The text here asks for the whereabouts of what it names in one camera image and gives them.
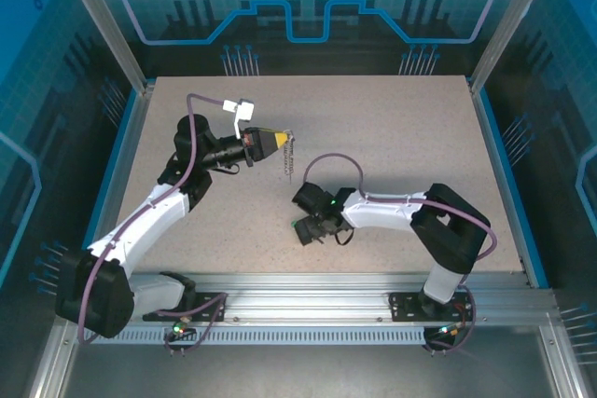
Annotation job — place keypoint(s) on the silver split keyring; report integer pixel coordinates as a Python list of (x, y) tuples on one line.
[(288, 136)]

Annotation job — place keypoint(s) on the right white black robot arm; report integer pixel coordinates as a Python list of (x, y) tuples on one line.
[(382, 211)]

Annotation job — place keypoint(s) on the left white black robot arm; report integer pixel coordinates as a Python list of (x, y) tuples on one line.
[(154, 216)]

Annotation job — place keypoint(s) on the grey metal shelf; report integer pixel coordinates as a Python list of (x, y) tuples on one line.
[(303, 374)]

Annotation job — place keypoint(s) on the small LED adapter board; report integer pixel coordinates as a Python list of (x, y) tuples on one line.
[(179, 329), (450, 330)]

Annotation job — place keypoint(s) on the blue circuit print side panel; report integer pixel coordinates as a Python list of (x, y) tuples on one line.
[(559, 90), (28, 90)]

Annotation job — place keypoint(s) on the left white camera bracket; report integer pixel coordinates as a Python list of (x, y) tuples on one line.
[(237, 127)]

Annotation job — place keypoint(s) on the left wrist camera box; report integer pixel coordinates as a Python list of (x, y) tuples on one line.
[(245, 109)]

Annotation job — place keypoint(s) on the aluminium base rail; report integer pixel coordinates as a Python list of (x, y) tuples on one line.
[(303, 300)]

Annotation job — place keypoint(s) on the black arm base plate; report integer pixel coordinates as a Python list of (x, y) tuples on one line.
[(200, 300), (403, 307)]

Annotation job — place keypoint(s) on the aluminium enclosure post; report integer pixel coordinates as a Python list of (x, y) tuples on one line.
[(112, 30), (503, 20)]

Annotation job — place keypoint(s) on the aluminium side rail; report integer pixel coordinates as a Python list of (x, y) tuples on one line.
[(496, 160)]

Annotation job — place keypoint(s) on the aluminium frame bar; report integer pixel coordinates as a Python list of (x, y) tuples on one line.
[(49, 365), (564, 365)]

